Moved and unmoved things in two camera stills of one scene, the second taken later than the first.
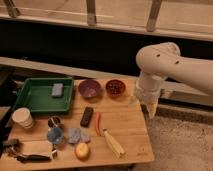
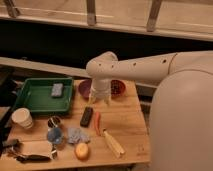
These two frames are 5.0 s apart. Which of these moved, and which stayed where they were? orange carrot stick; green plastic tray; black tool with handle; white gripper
Moved: white gripper
Stayed: black tool with handle; green plastic tray; orange carrot stick
